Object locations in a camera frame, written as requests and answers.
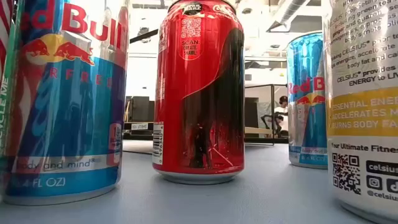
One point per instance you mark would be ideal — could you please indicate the blue silver Red Bull can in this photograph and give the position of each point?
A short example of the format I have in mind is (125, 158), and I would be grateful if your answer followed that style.
(68, 109)
(306, 124)

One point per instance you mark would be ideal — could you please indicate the black background robot arm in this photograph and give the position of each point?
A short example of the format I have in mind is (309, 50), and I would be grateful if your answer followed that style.
(268, 118)

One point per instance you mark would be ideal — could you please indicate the red Coca-Cola Star Wars can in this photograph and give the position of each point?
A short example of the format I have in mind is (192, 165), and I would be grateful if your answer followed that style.
(186, 93)

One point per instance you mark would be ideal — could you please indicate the black monitor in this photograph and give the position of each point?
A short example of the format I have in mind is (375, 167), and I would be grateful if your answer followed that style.
(251, 112)

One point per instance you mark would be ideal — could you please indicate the black cabinet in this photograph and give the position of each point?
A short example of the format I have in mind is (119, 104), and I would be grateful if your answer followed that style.
(140, 109)

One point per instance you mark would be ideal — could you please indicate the person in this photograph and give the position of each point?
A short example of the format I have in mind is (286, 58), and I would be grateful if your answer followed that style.
(281, 112)

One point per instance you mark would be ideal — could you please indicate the dark ceiling fixture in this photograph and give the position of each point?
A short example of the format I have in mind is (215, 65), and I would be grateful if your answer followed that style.
(143, 32)

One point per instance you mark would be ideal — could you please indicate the white Celsius can yellow band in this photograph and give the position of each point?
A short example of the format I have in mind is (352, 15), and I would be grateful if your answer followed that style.
(360, 109)

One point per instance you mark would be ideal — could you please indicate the silver ventilation duct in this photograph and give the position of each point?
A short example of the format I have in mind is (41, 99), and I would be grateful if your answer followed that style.
(292, 9)

